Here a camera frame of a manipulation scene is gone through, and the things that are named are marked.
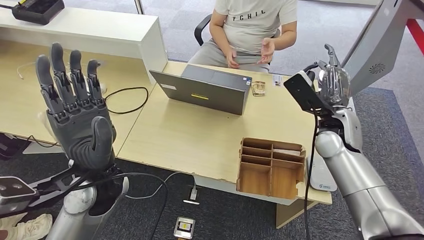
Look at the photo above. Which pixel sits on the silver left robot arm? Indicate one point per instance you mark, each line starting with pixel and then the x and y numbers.
pixel 74 205

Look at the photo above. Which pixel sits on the black charger device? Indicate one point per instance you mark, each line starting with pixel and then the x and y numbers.
pixel 36 11

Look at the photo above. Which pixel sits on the grey white kiosk stand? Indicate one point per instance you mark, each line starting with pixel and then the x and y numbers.
pixel 381 43

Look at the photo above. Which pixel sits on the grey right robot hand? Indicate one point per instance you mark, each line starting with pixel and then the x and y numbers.
pixel 334 84

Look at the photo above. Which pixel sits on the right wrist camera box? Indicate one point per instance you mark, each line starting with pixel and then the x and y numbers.
pixel 303 92

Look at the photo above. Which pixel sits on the white shoe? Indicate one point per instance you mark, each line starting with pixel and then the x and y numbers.
pixel 11 220
pixel 33 228

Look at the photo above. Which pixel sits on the wooden compartment organizer box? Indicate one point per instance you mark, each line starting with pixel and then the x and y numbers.
pixel 256 180

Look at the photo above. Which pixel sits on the red barrier tape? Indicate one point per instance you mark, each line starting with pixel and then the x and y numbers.
pixel 415 34

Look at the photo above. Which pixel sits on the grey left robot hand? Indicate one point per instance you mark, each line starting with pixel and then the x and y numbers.
pixel 82 139

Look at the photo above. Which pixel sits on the person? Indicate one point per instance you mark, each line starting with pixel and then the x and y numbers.
pixel 251 26

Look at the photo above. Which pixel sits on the small silver floor device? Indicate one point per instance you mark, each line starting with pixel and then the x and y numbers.
pixel 184 228

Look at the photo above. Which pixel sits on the black office chair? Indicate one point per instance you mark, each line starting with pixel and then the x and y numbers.
pixel 200 28

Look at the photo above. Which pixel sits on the person's right hand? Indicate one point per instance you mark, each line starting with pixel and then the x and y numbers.
pixel 232 59

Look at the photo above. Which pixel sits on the light wooden desk with laptop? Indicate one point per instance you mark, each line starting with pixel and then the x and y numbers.
pixel 198 139

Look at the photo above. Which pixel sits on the person's left hand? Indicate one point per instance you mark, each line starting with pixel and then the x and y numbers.
pixel 267 49

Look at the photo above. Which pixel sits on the white counter shelf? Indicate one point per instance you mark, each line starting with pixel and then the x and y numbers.
pixel 99 33

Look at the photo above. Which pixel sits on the grey white card reader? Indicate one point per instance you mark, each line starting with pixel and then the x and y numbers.
pixel 323 180

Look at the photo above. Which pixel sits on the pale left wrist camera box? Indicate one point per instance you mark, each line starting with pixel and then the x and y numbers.
pixel 15 192

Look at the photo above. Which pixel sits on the dark grey laptop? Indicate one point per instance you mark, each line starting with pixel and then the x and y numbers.
pixel 205 92

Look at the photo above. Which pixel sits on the light wooden side desk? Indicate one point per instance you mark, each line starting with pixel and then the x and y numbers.
pixel 20 99

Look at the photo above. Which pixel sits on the silver metal pole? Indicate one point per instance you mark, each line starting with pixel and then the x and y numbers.
pixel 139 6

